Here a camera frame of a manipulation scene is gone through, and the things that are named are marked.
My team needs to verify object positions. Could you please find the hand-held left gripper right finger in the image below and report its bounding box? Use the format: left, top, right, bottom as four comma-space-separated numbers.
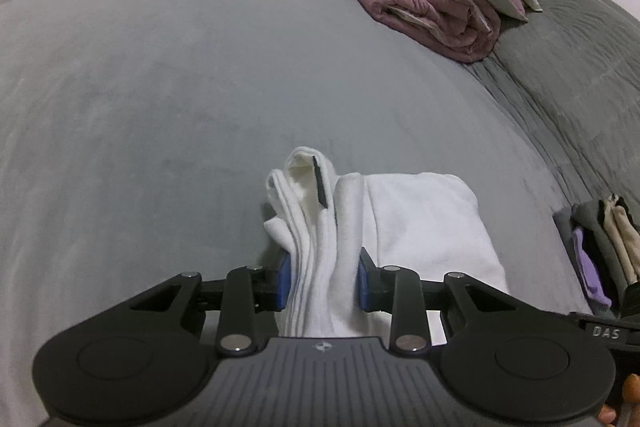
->
357, 247, 506, 354

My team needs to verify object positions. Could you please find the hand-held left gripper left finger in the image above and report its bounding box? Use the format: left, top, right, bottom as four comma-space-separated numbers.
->
129, 252, 292, 355

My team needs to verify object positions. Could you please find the plain white garment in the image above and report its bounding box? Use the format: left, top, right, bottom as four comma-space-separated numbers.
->
264, 146, 368, 338

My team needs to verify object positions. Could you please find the white printed sweatshirt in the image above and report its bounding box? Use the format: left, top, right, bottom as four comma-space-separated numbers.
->
361, 172, 510, 348

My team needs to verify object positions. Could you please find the stack of folded clothes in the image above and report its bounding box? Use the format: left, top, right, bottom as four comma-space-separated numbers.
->
552, 194, 640, 315

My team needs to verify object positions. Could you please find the person's right hand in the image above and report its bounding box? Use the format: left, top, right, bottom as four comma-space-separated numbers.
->
597, 373, 640, 427

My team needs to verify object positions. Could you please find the grey bed sheet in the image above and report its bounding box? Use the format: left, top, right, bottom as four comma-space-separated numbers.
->
0, 0, 640, 427

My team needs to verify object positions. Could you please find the grey quilted blanket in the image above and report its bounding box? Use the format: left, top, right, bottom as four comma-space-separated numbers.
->
470, 0, 640, 228

